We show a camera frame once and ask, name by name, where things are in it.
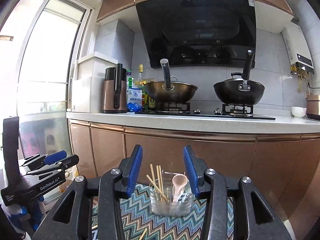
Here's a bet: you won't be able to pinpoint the black gas stove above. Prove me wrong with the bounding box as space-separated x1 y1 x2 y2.
137 102 275 120

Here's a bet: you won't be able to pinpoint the green bottle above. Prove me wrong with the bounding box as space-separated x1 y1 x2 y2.
126 70 132 89

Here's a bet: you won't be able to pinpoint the copper rice cooker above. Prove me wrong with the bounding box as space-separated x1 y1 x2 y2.
306 94 320 120

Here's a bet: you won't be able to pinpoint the white blue salt bag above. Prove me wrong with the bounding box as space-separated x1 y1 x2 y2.
127 88 143 112

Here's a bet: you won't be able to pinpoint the light blue ceramic spoon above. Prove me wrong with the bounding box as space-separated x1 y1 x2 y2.
178 187 193 203

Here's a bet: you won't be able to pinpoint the dark soy sauce bottle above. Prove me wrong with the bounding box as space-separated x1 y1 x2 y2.
142 91 156 111

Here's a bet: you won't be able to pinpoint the black wok with lid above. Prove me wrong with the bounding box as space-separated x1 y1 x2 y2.
213 50 265 106

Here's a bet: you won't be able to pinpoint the copper lower kitchen cabinets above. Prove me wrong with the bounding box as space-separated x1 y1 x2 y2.
69 119 319 239

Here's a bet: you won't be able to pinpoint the white gas water heater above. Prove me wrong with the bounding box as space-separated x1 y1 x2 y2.
281 22 315 74

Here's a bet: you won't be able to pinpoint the pink ceramic spoon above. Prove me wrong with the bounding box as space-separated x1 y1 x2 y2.
172 174 188 202

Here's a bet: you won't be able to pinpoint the yellow cap oil bottle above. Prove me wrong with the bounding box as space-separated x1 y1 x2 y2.
136 64 144 89

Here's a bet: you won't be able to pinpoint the bronze wok with handle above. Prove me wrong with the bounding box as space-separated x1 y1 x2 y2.
145 59 198 103

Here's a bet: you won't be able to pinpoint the wire utensil holder basket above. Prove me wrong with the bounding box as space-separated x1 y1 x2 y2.
149 170 193 217

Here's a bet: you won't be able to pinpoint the blue white gloved left hand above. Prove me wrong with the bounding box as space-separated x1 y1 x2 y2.
1 196 45 233

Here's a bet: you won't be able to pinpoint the black range hood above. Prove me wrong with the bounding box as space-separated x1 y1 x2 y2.
136 0 256 68

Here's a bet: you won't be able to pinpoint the copper electric kettle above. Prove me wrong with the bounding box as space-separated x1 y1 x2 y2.
103 63 127 114

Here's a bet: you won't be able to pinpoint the white storage box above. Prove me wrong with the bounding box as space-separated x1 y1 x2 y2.
71 51 118 113

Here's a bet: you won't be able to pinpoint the white ceramic bowl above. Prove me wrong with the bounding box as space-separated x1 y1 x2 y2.
291 107 306 118

